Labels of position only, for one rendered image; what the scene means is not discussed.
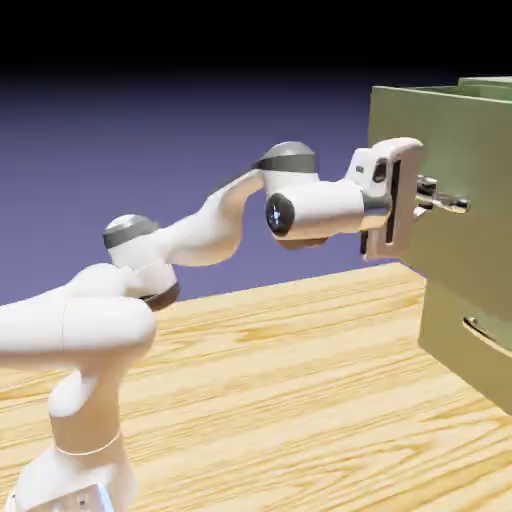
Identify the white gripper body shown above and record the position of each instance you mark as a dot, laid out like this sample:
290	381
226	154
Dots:
408	180

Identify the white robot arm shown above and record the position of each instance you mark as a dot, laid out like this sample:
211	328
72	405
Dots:
200	236

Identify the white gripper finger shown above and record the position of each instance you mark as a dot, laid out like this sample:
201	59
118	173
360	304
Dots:
424	209
426	184

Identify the olive green cabinet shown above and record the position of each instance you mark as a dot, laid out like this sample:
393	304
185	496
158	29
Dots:
480	260

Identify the olive green drawer front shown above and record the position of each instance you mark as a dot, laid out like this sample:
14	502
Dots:
476	140
452	360

